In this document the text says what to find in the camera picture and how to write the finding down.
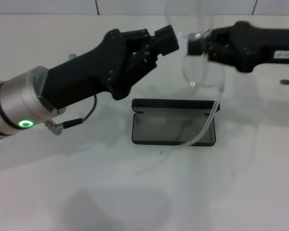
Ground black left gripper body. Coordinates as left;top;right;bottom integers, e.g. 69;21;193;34
39;28;136;101

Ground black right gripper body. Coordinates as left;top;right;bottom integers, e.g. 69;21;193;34
228;20;289;73

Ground clear white-framed glasses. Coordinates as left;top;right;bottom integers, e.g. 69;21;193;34
165;7;227;147

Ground black glasses case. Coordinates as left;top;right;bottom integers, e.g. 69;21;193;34
131;98;220;146

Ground left gripper cable with plug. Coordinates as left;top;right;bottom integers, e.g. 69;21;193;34
45;94;98;136

